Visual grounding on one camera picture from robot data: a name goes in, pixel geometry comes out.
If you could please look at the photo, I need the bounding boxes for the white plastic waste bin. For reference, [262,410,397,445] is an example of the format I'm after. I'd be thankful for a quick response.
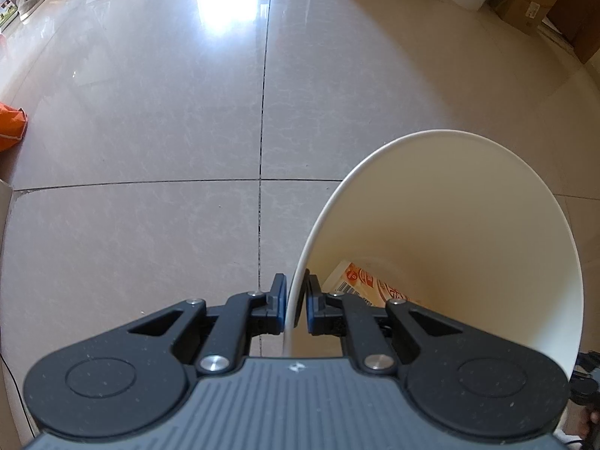
[282,129,585,435]

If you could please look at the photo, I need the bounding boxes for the dark brown cardboard box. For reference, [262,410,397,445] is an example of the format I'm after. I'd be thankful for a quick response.
[546,0,600,65]

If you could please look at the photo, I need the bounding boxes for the orange cloth bag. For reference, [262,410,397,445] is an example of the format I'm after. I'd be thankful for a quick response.
[0,102,28,153]

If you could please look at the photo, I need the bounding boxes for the thin black cable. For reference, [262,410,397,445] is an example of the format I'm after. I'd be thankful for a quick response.
[0,351,36,438]

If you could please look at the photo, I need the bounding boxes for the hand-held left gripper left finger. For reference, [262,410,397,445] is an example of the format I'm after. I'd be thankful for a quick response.
[126,273,287,377]

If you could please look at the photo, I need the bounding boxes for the brown cardboard box white label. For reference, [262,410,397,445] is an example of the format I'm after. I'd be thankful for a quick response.
[490,0,564,36]

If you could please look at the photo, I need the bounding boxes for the colourful printed box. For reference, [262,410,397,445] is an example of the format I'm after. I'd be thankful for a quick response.
[0,0,20,30]

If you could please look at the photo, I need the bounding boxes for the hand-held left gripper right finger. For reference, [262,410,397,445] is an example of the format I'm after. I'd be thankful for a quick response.
[304,269,466,375]

